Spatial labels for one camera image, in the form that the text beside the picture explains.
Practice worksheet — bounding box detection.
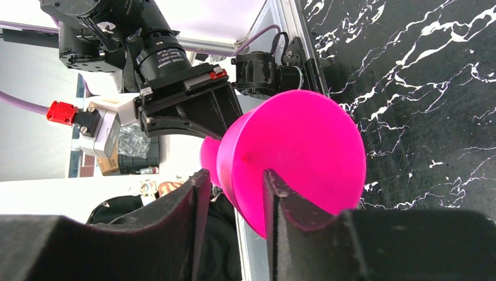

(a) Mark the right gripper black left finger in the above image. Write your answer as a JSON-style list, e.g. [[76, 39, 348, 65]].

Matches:
[[1, 169, 212, 280]]

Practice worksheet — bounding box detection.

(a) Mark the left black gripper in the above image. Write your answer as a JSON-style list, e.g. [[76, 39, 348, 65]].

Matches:
[[133, 63, 242, 139]]

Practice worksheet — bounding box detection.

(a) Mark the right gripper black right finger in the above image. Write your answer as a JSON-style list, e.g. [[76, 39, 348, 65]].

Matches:
[[263, 169, 495, 280]]

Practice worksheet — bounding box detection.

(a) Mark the magenta wine glass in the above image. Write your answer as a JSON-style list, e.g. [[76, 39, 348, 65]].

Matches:
[[199, 90, 366, 238]]

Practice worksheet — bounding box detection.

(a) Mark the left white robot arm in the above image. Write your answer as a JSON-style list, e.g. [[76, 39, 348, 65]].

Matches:
[[40, 1, 242, 139]]

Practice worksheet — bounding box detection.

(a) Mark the cardboard box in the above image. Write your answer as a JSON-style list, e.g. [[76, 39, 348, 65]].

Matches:
[[97, 143, 120, 176]]

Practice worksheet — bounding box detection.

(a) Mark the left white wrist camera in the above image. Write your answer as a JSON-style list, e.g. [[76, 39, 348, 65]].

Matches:
[[46, 93, 139, 159]]

